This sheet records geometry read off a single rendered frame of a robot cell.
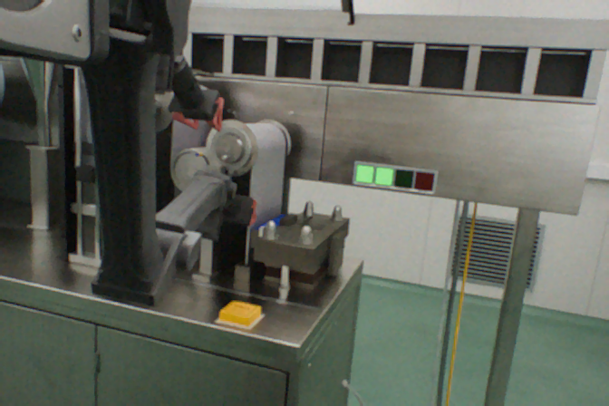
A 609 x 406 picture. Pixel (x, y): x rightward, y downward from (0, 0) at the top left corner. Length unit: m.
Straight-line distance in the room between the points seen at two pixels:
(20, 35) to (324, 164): 1.36
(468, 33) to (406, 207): 2.53
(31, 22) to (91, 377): 1.20
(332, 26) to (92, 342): 1.09
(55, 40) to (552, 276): 3.91
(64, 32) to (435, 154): 1.31
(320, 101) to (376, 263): 2.63
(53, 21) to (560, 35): 1.38
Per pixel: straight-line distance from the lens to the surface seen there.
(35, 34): 0.25
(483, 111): 1.50
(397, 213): 3.92
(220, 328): 1.09
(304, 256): 1.24
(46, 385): 1.51
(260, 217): 1.39
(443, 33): 1.52
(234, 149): 1.28
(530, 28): 1.52
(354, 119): 1.53
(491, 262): 3.96
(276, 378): 1.12
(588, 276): 4.08
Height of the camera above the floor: 1.38
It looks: 12 degrees down
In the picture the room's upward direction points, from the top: 5 degrees clockwise
